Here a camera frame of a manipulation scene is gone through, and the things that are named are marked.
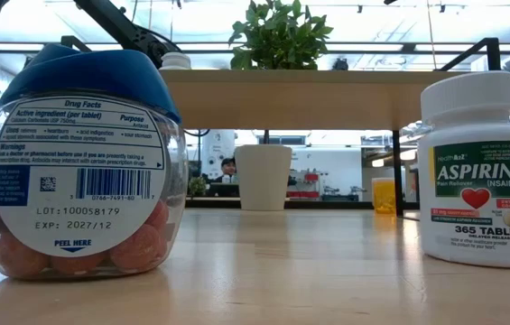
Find white rounded machine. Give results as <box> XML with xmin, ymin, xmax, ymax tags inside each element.
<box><xmin>199</xmin><ymin>129</ymin><xmax>236</xmax><ymax>196</ymax></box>

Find wooden shelf black metal legs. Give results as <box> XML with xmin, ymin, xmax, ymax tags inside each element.
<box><xmin>159</xmin><ymin>69</ymin><xmax>466</xmax><ymax>218</ymax></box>

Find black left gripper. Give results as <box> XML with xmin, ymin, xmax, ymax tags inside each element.
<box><xmin>139</xmin><ymin>33</ymin><xmax>182</xmax><ymax>69</ymax></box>

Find small green background plant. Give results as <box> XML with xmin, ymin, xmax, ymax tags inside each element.
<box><xmin>189</xmin><ymin>174</ymin><xmax>209</xmax><ymax>198</ymax></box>

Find person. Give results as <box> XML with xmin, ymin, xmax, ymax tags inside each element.
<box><xmin>218</xmin><ymin>156</ymin><xmax>239</xmax><ymax>185</ymax></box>

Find white aspirin bottle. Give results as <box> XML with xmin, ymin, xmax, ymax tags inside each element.
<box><xmin>416</xmin><ymin>70</ymin><xmax>510</xmax><ymax>270</ymax></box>

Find white plant pot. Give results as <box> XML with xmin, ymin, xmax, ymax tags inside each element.
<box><xmin>234</xmin><ymin>144</ymin><xmax>293</xmax><ymax>212</ymax></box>

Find orange pill bottle white cap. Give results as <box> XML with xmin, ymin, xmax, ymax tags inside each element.
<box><xmin>370</xmin><ymin>177</ymin><xmax>398</xmax><ymax>216</ymax></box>

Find black computer monitor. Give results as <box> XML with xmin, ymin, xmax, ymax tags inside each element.
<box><xmin>208</xmin><ymin>182</ymin><xmax>241</xmax><ymax>199</ymax></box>

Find clear antacid jar blue lid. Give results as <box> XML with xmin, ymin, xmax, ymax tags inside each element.
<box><xmin>0</xmin><ymin>42</ymin><xmax>189</xmax><ymax>281</ymax></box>

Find white bottle blue label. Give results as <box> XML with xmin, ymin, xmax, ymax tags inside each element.
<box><xmin>159</xmin><ymin>51</ymin><xmax>192</xmax><ymax>71</ymax></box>

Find red background machine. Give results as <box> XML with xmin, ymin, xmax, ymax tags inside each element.
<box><xmin>286</xmin><ymin>170</ymin><xmax>321</xmax><ymax>200</ymax></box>

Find green leafy plant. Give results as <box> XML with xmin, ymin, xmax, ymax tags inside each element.
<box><xmin>228</xmin><ymin>0</ymin><xmax>335</xmax><ymax>145</ymax></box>

